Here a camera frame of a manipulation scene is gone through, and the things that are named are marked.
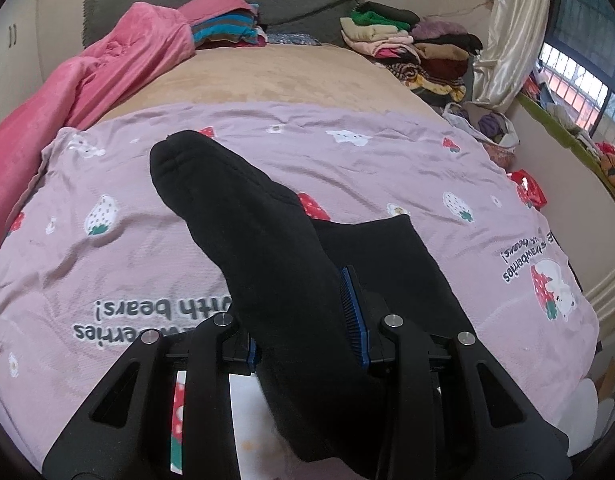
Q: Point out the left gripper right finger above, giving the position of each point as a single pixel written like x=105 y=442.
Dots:
x=452 y=411

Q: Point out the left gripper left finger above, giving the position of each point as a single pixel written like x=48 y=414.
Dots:
x=123 y=428

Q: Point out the black orange-cuffed sweater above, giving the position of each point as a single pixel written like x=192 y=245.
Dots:
x=390 y=259

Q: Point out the bag of clothes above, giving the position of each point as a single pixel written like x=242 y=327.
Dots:
x=493 y=130

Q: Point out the colourful folded clothes pile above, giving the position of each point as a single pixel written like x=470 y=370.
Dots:
x=432 y=58

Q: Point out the striped folded clothes stack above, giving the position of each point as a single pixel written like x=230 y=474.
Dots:
x=236 y=28

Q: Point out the lilac strawberry print blanket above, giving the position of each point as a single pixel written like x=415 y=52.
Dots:
x=95 y=257

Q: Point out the red plastic bag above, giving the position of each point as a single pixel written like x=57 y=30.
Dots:
x=528 y=190

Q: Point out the beige bed sheet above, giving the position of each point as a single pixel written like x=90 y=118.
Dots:
x=320 y=75

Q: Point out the window with bars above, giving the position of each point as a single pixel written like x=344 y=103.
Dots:
x=579 y=58

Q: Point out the pink plush quilt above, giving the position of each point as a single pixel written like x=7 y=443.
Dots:
x=146 y=42

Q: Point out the white wardrobe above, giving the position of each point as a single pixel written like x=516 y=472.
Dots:
x=20 y=74

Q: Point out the cream satin curtain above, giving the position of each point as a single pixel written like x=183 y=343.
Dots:
x=516 y=34

